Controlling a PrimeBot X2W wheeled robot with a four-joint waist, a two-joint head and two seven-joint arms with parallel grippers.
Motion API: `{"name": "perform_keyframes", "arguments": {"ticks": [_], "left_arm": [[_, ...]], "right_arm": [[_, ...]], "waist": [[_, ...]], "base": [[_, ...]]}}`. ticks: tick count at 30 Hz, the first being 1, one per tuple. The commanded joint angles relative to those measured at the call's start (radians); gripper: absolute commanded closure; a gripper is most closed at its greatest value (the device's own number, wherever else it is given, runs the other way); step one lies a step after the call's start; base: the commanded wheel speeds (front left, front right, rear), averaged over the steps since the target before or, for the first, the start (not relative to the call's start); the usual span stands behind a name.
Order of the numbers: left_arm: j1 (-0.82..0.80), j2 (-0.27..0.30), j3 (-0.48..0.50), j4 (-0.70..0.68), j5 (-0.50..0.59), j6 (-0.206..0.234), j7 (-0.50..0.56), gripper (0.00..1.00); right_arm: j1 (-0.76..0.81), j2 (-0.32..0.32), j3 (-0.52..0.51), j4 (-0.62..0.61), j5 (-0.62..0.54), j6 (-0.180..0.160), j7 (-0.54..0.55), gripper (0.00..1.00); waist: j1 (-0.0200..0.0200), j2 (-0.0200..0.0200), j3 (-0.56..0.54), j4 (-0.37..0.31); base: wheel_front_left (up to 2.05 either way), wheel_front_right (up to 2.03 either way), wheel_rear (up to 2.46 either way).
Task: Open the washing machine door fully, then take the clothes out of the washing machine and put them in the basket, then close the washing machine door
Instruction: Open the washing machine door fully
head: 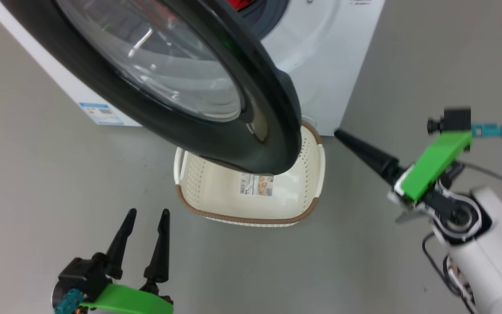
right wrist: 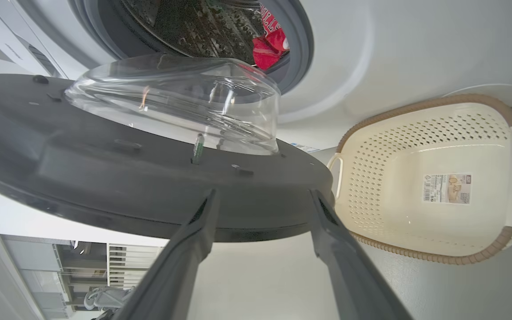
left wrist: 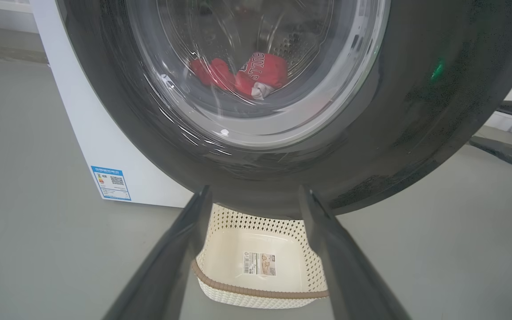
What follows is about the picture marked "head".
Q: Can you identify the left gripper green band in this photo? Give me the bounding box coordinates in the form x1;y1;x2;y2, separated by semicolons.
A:
52;208;174;314

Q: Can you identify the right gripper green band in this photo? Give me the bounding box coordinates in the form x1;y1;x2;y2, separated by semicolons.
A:
333;129;474;224

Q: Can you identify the black round washer door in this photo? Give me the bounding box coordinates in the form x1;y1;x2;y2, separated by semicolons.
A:
0;0;302;176

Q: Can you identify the red Bulls jersey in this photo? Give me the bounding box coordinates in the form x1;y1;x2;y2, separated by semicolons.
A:
226;0;256;11

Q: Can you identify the cream perforated laundry basket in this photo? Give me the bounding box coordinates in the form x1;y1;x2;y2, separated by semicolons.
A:
173;121;326;227

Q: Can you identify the white front-load washing machine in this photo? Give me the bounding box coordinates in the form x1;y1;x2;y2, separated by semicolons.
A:
0;0;386;137

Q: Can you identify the paper basket label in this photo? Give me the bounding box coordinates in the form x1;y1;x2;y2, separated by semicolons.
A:
239;173;274;196

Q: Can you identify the blue energy label sticker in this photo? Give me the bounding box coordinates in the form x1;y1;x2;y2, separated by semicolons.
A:
78;102;125;126

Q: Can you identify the teal cable connector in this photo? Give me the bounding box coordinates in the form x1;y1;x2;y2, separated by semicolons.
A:
54;289;84;314
471;123;502;138

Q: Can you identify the thin black cable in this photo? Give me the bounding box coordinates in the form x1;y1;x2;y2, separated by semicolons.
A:
422;231;480;314
454;160;502;198

